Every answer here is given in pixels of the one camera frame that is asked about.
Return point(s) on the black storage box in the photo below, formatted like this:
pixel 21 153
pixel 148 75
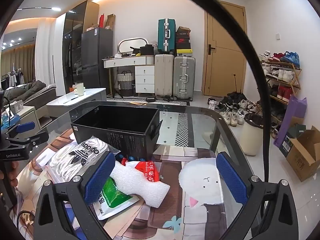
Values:
pixel 130 140

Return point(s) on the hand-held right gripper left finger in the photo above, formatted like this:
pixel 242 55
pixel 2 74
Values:
pixel 96 180

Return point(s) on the person's left hand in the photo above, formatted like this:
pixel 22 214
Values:
pixel 11 170

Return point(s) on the pile of shoes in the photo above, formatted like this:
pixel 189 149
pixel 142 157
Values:
pixel 232 110

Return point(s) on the white low table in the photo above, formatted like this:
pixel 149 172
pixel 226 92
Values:
pixel 75 102

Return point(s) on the white side table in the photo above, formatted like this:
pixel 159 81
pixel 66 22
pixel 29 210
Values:
pixel 25 120

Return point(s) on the purple bag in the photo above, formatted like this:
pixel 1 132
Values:
pixel 291 122

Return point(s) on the white vanity desk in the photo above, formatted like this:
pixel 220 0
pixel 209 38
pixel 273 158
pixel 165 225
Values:
pixel 140 72

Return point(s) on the stack of shoe boxes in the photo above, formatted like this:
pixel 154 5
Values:
pixel 183 41

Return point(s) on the beige suitcase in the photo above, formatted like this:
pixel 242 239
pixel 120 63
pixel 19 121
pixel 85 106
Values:
pixel 163 76

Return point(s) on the wooden door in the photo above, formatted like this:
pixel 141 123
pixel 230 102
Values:
pixel 226 55

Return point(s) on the green and white packet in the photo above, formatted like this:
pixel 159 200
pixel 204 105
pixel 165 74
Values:
pixel 113 196

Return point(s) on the red bag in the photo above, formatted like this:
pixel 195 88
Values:
pixel 101 21

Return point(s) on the white cup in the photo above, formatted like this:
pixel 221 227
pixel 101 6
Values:
pixel 80 89

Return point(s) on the black umbrella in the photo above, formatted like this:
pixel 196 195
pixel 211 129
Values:
pixel 236 95

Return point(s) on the oval mirror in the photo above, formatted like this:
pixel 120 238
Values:
pixel 125 43

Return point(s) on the white trash bin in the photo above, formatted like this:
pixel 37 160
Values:
pixel 251 137

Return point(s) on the printed desk mat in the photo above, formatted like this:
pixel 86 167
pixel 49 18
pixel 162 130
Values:
pixel 170 217

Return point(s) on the white foam piece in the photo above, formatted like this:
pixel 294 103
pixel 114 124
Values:
pixel 140 187

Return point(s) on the tissue box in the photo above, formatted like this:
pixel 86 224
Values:
pixel 18 107

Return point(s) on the open cardboard box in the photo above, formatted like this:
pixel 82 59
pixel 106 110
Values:
pixel 303 155

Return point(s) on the woven laundry basket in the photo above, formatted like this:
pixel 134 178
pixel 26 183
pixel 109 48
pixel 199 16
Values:
pixel 125 82

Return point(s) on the dark green box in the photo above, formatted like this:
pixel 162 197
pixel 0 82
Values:
pixel 291 140

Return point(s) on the dark grey fridge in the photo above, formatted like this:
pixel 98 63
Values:
pixel 96 55

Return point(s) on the teal suitcase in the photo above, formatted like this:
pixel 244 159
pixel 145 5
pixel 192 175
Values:
pixel 166 36

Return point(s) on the silver suitcase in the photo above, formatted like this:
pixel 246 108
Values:
pixel 184 77

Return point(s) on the wooden shoe rack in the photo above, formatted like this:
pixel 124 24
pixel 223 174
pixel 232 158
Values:
pixel 281 80

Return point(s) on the grey sofa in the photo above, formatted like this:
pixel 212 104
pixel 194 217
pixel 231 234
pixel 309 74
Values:
pixel 30 92

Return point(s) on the red and white packet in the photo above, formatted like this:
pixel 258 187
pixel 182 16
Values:
pixel 148 171

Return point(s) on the bagged white shoelaces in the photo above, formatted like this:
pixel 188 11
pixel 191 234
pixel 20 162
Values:
pixel 75 157

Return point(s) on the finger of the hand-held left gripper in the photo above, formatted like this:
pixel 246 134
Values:
pixel 32 141
pixel 25 127

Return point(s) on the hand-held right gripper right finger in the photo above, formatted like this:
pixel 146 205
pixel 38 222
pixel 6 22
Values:
pixel 231 177

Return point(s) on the small cardboard box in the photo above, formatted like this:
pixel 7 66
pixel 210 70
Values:
pixel 110 22

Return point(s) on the clothes rack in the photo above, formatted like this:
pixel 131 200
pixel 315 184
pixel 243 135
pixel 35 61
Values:
pixel 12 77

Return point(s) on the tall black cabinet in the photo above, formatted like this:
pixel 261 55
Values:
pixel 73 42

